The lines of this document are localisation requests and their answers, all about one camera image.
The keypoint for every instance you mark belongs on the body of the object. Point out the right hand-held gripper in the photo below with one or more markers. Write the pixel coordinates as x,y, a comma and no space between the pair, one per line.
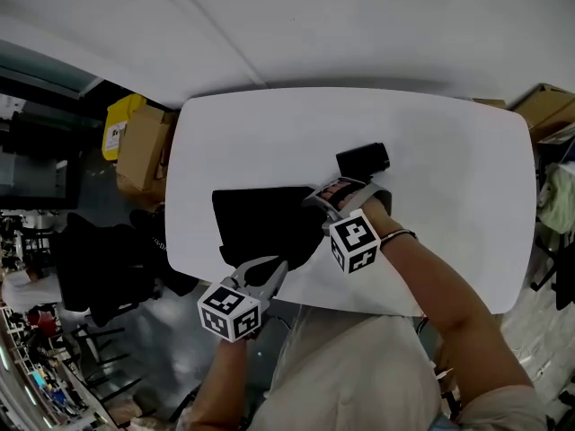
355,240

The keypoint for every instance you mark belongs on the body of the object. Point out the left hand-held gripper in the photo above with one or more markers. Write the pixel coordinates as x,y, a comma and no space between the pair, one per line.
229,312

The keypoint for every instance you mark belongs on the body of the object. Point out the black hair dryer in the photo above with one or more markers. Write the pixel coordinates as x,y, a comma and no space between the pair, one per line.
361,160

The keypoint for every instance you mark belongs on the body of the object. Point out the black cloth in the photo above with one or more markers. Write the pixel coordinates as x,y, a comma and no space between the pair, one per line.
265,227

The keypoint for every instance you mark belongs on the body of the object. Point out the person's right forearm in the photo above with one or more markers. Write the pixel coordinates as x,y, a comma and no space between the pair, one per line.
449,294

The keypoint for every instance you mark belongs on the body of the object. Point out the person's left forearm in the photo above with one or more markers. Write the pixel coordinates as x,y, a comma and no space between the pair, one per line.
220,384

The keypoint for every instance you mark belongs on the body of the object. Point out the person's right hand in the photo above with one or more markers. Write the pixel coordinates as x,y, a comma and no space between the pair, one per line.
341,193

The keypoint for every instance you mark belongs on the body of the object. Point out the black backpack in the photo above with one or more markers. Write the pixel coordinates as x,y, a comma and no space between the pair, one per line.
161,249

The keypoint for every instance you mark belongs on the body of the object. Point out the person's beige shirt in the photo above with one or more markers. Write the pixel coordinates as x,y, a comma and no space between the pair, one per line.
359,375

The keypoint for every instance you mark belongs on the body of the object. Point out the large brown cardboard box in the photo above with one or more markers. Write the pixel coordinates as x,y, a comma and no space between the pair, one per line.
135,191

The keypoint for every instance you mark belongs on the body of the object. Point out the black padded chair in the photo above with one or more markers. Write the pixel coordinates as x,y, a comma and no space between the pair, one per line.
99,267

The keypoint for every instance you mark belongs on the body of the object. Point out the pale green cloth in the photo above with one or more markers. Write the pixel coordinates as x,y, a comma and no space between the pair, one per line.
559,200

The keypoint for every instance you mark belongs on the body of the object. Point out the flat brown cardboard box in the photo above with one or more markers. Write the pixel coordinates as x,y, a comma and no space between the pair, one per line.
548,110

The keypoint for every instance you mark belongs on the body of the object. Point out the black office chair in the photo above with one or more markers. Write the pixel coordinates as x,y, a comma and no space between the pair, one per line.
559,267

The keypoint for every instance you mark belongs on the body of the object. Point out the yellow waste bin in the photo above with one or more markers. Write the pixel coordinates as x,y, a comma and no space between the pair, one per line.
119,124

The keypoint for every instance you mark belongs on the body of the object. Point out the cluttered storage shelf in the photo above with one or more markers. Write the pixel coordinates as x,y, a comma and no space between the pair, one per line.
40,375

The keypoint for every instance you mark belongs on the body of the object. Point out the dark cabinet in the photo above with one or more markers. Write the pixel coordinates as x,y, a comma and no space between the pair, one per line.
36,164

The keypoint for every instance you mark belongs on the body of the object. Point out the black metal stool frame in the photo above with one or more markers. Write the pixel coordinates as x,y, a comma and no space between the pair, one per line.
103,362

